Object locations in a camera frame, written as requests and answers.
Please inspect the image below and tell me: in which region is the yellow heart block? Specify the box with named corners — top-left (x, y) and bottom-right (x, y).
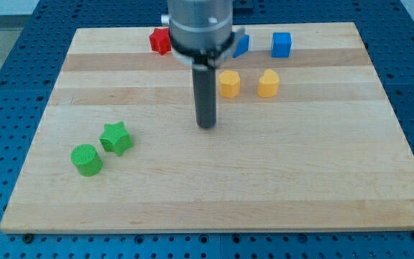
top-left (257, 69), bottom-right (280, 98)

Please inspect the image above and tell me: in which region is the yellow hexagon block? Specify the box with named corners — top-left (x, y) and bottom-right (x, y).
top-left (218, 70), bottom-right (241, 99)

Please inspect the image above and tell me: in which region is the blue cube block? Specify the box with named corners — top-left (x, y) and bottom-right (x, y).
top-left (271, 32), bottom-right (292, 58)

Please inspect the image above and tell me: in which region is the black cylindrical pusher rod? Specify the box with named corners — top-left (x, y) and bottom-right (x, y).
top-left (192, 69), bottom-right (216, 129)

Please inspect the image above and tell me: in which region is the green star block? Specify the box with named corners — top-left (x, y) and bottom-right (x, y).
top-left (99, 121), bottom-right (134, 156)

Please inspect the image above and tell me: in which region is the wooden board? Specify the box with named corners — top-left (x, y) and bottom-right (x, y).
top-left (0, 22), bottom-right (414, 234)

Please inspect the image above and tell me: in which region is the green cylinder block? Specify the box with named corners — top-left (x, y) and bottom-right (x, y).
top-left (70, 144), bottom-right (103, 177)

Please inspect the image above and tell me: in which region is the blue block behind arm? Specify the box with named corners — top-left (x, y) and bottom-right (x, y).
top-left (233, 35), bottom-right (249, 58)

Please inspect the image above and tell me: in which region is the red star block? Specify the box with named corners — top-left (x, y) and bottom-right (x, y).
top-left (149, 27), bottom-right (172, 55)

